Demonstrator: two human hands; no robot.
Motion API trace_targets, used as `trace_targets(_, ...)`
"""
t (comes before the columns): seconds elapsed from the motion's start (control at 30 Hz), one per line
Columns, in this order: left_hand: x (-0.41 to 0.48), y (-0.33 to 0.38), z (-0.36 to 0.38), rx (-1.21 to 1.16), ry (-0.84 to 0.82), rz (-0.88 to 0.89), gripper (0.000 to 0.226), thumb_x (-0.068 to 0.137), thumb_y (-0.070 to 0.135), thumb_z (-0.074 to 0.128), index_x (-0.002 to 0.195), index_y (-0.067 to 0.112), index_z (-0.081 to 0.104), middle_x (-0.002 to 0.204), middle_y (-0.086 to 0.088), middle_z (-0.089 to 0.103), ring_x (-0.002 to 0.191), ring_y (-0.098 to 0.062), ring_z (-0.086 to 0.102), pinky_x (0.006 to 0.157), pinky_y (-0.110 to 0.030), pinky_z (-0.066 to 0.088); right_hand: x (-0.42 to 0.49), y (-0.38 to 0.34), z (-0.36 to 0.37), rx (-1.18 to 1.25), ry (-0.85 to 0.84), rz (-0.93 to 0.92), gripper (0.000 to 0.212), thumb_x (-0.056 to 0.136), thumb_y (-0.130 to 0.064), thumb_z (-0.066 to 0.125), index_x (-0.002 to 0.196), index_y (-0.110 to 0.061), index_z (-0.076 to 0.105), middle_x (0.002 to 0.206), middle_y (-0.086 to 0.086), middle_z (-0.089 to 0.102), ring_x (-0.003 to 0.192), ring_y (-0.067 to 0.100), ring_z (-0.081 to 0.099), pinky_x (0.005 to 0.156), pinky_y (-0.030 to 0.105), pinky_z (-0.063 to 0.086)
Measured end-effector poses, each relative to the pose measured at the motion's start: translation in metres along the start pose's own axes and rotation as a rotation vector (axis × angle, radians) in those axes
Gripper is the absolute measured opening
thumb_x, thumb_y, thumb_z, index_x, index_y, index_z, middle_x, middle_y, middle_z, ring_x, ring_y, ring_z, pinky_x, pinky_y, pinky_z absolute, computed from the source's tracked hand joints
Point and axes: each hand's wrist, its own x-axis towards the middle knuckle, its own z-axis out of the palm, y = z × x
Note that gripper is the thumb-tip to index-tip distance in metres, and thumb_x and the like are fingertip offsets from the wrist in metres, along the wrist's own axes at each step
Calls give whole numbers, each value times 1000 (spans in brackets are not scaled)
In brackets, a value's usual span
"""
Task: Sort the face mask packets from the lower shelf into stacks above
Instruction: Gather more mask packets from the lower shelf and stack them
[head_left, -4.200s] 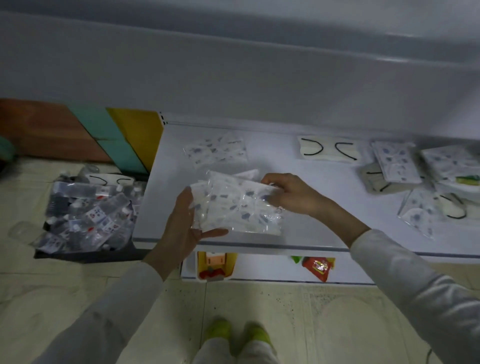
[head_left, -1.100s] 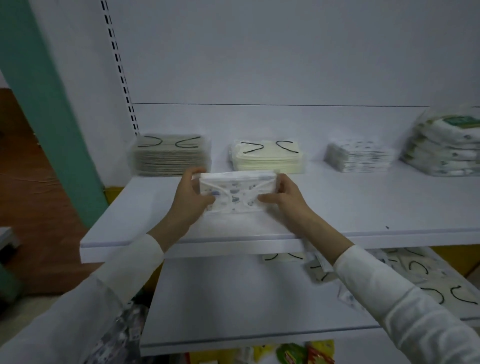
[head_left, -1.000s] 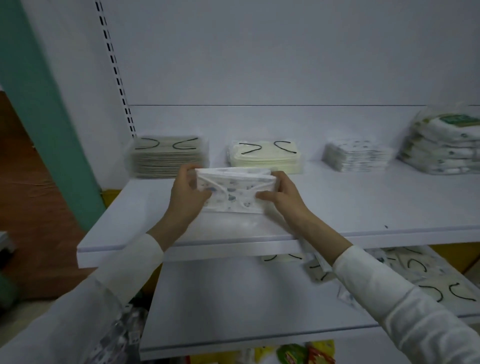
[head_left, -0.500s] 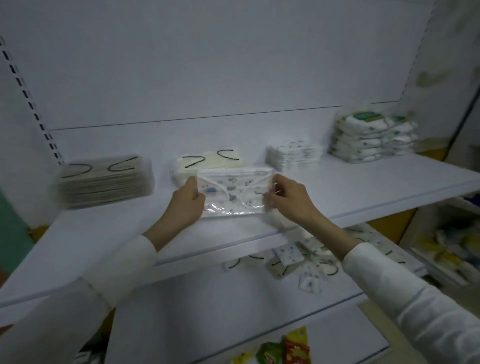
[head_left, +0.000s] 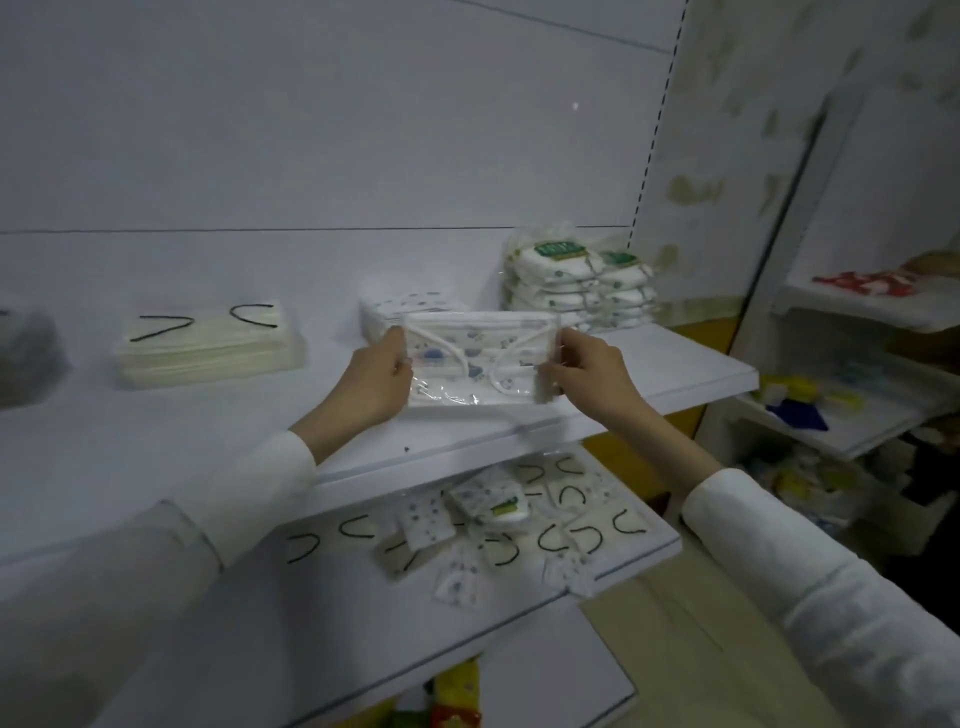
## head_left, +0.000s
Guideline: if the person's left hand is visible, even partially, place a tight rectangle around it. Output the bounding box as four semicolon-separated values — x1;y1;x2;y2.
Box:
332;327;416;430

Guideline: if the person's right hand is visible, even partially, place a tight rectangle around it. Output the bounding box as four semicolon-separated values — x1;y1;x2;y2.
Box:
536;330;648;434

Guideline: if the clear-wrapped printed face mask packet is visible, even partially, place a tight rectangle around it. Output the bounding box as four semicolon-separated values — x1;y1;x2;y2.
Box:
402;310;565;411

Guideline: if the person's right forearm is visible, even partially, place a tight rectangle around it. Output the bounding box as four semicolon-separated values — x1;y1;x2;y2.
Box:
600;397;960;728

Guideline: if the person's left forearm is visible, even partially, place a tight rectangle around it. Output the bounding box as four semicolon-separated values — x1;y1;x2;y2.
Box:
0;393;376;728

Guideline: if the stack of printed face masks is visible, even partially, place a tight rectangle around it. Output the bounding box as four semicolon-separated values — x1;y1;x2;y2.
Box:
357;286;471;345

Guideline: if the stack of green-label mask packs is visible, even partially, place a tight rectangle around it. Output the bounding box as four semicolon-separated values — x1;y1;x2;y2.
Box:
500;223;663;333

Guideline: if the white wide shelf board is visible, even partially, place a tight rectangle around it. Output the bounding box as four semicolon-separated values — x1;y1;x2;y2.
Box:
0;321;761;567

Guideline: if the pile of loose mask packets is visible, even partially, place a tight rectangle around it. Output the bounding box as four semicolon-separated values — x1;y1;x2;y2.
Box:
283;448;651;610

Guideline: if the stack of cream face masks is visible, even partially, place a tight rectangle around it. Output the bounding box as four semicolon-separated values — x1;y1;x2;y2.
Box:
112;298;309;391

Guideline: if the blue packet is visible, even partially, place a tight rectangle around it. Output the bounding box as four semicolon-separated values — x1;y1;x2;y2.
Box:
767;396;831;434

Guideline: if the white shelf board with masks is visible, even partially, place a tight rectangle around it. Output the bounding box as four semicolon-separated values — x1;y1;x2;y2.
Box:
90;442;685;728

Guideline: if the white low shelf board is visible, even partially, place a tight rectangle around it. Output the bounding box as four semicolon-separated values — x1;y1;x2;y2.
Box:
300;598;640;728

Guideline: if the white side shelving unit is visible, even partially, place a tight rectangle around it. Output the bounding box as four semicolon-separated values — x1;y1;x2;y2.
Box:
693;84;960;560

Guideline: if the red and white packet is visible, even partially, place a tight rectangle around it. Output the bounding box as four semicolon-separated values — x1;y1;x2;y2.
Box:
812;268;925;299

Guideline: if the yellow and red packet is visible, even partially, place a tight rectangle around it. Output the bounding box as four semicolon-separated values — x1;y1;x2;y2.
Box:
396;654;483;728

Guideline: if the grey face mask stack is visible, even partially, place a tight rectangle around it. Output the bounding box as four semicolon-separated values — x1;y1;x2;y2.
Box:
0;306;73;411

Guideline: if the perforated shelf upright rail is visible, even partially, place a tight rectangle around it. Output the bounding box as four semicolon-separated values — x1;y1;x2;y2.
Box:
624;0;693;250

